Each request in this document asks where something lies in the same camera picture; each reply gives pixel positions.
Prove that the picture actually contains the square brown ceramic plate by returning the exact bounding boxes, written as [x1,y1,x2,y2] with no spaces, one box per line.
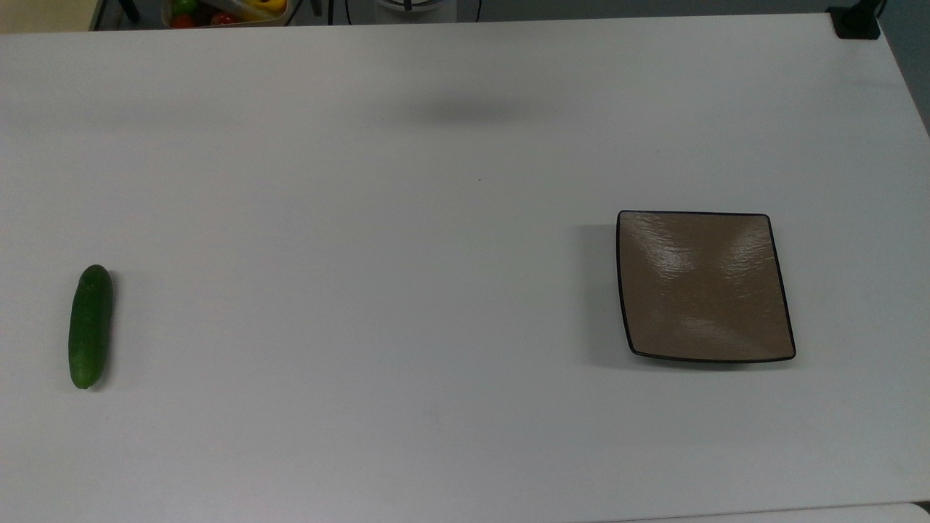
[616,210,797,363]

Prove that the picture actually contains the green cucumber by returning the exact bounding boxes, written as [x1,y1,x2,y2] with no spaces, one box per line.
[68,264,114,390]

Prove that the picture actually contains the black clamp stand base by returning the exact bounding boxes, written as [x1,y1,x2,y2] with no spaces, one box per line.
[827,0,884,41]

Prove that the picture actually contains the clear box of toy vegetables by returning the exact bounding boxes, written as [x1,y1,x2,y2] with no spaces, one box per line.
[161,0,292,29]

